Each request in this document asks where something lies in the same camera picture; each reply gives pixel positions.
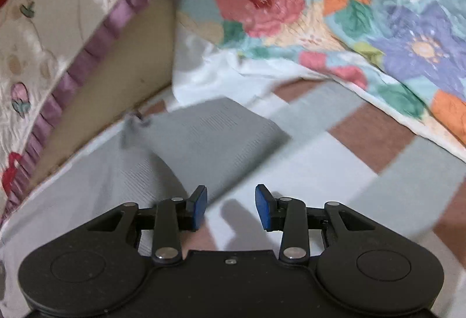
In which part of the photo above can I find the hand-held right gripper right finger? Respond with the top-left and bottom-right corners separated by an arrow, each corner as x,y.
254,184 -> 376,263

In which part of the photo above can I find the floral patchwork quilt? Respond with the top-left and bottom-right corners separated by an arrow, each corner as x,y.
171,0 -> 466,160

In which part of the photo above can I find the grey knitted garment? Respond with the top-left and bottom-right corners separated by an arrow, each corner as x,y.
2,97 -> 292,264

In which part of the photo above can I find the beige bed board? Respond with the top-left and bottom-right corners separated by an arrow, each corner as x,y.
31,0 -> 176,188

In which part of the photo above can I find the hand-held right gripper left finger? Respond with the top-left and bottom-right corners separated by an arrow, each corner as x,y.
87,185 -> 209,265

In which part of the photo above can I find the white quilt with red bears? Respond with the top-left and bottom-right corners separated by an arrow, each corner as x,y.
0,0 -> 221,224

